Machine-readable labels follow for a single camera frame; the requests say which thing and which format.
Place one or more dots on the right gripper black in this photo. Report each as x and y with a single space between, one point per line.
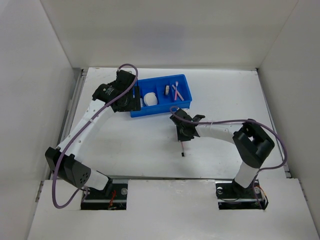
182 138

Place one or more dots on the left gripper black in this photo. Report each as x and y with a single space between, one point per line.
134 105

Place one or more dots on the round beige powder puff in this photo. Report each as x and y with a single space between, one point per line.
150 99

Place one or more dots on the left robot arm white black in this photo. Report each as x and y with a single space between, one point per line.
66 160

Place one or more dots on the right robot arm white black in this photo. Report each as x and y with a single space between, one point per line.
252 143

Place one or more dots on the blue plastic divided tray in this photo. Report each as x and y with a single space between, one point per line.
157 85

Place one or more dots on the aluminium rail left side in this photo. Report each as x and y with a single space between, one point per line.
72 103

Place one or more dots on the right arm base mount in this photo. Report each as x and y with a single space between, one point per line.
231 196

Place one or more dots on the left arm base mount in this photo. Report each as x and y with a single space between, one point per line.
114 198

